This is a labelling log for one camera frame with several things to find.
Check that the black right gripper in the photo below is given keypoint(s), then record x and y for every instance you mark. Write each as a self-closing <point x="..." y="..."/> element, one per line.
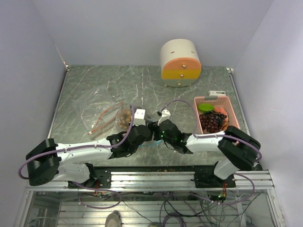
<point x="155" y="136"/>

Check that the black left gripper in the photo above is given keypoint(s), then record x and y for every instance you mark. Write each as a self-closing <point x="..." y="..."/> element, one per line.
<point x="134" y="126"/>

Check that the fake brown longan bunch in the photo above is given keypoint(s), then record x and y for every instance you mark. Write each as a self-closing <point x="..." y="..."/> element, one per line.
<point x="125" y="118"/>

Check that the fake green vegetable piece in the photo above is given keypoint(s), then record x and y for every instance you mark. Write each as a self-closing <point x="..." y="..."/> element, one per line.
<point x="204" y="107"/>

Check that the fake purple grape bunch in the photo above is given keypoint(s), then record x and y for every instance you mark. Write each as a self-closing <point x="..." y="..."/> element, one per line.
<point x="207" y="122"/>

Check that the orange zip top bag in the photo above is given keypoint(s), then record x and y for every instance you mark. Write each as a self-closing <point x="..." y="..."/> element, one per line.
<point x="97" y="110"/>

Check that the fake dark blue grape bunch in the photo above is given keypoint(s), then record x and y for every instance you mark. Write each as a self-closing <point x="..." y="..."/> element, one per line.
<point x="220" y="118"/>

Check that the pink perforated plastic basket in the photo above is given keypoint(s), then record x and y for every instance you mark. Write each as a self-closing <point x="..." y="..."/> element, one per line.
<point x="221" y="101"/>

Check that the blue zip top bag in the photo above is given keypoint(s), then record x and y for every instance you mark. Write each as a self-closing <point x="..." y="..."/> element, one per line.
<point x="125" y="132"/>

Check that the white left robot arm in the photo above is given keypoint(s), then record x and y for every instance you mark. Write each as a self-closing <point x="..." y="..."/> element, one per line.
<point x="50" y="161"/>

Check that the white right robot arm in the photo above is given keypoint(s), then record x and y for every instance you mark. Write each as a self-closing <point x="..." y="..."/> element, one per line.
<point x="241" y="151"/>

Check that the small white plastic clip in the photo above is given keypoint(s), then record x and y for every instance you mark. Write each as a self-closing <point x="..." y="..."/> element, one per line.
<point x="217" y="93"/>

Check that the round mini drawer cabinet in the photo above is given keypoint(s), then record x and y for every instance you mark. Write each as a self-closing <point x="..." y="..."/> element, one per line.
<point x="179" y="62"/>

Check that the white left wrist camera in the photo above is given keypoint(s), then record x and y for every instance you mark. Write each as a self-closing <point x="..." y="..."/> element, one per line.
<point x="139" y="117"/>

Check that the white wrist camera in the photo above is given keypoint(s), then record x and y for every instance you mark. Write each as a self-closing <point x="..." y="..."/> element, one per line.
<point x="164" y="115"/>
<point x="139" y="117"/>

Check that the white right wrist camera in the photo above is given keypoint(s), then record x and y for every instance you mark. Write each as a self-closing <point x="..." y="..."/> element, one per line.
<point x="164" y="115"/>

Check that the aluminium rail frame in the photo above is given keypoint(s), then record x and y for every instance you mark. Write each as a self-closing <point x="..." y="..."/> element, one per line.
<point x="170" y="195"/>

